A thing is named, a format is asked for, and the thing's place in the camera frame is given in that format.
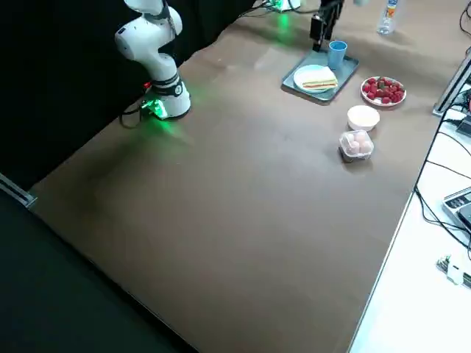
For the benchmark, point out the pale blue plate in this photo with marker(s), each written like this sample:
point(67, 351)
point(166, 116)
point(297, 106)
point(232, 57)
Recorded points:
point(303, 75)

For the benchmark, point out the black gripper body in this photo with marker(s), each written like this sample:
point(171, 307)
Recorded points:
point(331, 7)

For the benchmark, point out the white strawberry plate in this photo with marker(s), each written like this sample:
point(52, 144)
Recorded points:
point(382, 104)

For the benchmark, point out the blue cup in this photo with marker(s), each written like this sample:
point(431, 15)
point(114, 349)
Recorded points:
point(336, 55)

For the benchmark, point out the aluminium profile post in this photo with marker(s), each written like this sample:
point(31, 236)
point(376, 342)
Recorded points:
point(450, 88)

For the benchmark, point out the white plug adapter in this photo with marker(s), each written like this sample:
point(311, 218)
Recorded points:
point(454, 272)

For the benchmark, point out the clear bottle with blue cap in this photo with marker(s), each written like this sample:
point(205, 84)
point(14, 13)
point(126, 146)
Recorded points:
point(386, 22)

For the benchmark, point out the triangular sandwich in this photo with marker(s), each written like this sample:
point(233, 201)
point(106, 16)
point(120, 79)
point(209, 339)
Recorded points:
point(318, 79)

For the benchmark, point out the red strawberry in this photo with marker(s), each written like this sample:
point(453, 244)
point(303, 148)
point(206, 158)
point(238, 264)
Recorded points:
point(383, 82)
point(370, 95)
point(398, 87)
point(372, 81)
point(396, 97)
point(386, 99)
point(367, 88)

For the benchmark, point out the grey-green serving tray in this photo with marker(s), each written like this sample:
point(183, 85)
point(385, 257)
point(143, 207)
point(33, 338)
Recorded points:
point(346, 70)

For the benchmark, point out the grey keypad device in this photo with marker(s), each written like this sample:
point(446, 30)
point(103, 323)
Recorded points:
point(458, 206)

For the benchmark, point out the clear plastic egg box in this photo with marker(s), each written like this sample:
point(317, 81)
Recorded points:
point(353, 157)

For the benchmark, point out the black backdrop curtain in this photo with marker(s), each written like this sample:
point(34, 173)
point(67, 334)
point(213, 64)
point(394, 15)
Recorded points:
point(55, 73)

